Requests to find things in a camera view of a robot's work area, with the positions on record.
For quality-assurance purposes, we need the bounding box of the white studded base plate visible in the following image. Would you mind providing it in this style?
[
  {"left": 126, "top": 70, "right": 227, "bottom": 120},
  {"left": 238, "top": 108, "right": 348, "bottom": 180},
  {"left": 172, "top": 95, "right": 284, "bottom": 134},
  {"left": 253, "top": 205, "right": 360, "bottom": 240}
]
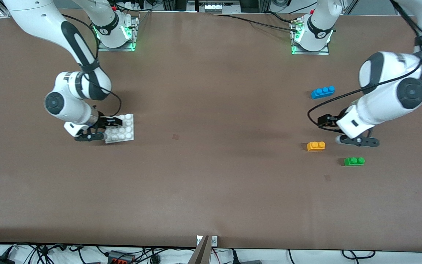
[{"left": 104, "top": 114, "right": 135, "bottom": 144}]

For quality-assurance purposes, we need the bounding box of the blue three-stud block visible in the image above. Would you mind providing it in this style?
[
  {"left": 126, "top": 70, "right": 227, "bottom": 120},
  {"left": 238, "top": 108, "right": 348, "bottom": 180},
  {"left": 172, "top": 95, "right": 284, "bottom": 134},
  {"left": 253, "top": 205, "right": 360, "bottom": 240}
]
[{"left": 311, "top": 86, "right": 336, "bottom": 100}]

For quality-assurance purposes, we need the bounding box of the black plug block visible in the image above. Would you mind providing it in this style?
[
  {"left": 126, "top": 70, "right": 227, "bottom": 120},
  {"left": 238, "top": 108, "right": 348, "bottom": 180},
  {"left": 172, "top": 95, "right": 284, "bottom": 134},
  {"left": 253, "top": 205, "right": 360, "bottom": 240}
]
[{"left": 229, "top": 249, "right": 263, "bottom": 264}]

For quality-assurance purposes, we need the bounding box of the large table cover sheet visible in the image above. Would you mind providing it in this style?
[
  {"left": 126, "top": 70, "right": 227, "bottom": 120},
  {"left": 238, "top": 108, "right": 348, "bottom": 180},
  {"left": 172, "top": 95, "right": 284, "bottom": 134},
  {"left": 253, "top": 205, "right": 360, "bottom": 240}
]
[{"left": 0, "top": 9, "right": 422, "bottom": 253}]

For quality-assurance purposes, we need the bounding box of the black box with orange levers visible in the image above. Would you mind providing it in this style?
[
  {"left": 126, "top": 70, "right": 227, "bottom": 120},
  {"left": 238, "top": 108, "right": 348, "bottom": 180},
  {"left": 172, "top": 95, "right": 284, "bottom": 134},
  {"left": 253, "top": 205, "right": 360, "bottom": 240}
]
[{"left": 107, "top": 250, "right": 135, "bottom": 264}]

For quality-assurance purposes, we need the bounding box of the white power strip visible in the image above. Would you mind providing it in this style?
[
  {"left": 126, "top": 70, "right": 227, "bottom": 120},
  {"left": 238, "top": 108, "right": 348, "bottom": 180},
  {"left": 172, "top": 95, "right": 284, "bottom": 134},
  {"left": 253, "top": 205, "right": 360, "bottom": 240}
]
[{"left": 198, "top": 0, "right": 241, "bottom": 14}]

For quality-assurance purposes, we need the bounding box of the thick black table cable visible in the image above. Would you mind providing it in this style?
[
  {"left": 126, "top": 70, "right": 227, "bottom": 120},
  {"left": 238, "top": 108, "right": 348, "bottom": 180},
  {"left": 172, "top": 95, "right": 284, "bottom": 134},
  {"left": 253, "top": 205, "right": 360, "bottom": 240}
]
[{"left": 211, "top": 14, "right": 299, "bottom": 33}]

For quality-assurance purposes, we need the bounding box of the black looped floor cable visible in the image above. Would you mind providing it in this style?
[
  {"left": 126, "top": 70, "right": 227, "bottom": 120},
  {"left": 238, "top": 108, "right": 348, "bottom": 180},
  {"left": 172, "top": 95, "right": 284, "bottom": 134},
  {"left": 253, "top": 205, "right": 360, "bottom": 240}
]
[{"left": 341, "top": 250, "right": 376, "bottom": 260}]

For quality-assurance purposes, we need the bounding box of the grey camera mounting pole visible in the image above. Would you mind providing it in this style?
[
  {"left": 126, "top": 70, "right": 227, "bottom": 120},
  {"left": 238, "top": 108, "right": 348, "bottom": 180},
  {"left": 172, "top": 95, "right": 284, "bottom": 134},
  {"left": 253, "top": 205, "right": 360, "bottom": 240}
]
[{"left": 187, "top": 235, "right": 211, "bottom": 264}]

